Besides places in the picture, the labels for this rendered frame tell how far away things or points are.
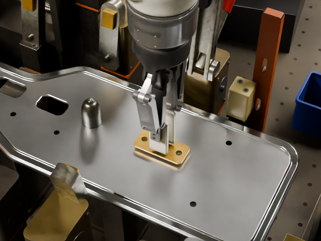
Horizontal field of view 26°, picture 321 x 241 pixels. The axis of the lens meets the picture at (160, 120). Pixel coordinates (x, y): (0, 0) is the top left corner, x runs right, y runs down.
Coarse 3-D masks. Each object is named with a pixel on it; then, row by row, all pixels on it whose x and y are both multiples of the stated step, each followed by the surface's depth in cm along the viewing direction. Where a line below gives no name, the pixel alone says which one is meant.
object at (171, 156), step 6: (144, 132) 110; (138, 138) 109; (138, 144) 108; (144, 144) 108; (174, 144) 108; (180, 144) 108; (144, 150) 108; (150, 150) 108; (168, 150) 108; (174, 150) 108; (180, 150) 108; (186, 150) 108; (162, 156) 107; (168, 156) 107; (174, 156) 107; (180, 156) 107; (174, 162) 106; (180, 162) 106
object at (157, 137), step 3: (144, 129) 100; (147, 129) 99; (150, 129) 99; (150, 132) 103; (159, 132) 102; (150, 135) 103; (153, 135) 103; (156, 135) 102; (159, 135) 102; (150, 138) 104; (153, 138) 103; (156, 138) 103; (159, 138) 103; (156, 141) 104; (159, 141) 103
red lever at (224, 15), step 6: (228, 0) 112; (234, 0) 113; (228, 6) 112; (222, 12) 112; (228, 12) 113; (222, 18) 112; (222, 24) 112; (204, 54) 112; (198, 60) 112; (204, 60) 112; (198, 66) 112; (204, 66) 112
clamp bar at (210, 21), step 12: (204, 0) 100; (216, 0) 102; (204, 12) 106; (216, 12) 104; (204, 24) 107; (216, 24) 106; (204, 36) 109; (216, 36) 108; (192, 48) 110; (204, 48) 110; (192, 60) 111; (192, 72) 113; (204, 72) 111
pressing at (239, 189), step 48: (0, 96) 116; (48, 96) 117; (96, 96) 116; (0, 144) 110; (48, 144) 110; (96, 144) 110; (192, 144) 110; (240, 144) 110; (288, 144) 109; (96, 192) 104; (144, 192) 104; (192, 192) 104; (240, 192) 104; (240, 240) 98
